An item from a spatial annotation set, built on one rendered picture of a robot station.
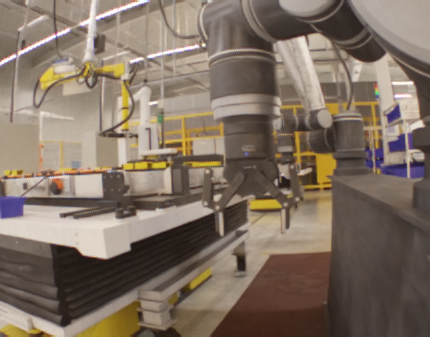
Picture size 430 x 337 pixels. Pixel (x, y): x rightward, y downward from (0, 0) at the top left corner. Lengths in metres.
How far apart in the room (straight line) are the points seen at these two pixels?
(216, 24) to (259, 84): 0.12
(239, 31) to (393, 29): 0.30
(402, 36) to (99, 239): 0.88
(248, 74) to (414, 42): 0.30
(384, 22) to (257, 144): 0.30
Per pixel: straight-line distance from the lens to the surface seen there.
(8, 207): 1.37
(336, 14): 0.46
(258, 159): 0.51
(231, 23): 0.52
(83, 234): 1.01
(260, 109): 0.48
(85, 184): 1.57
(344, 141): 1.95
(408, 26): 0.25
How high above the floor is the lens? 0.99
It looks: level
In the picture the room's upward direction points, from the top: 3 degrees counter-clockwise
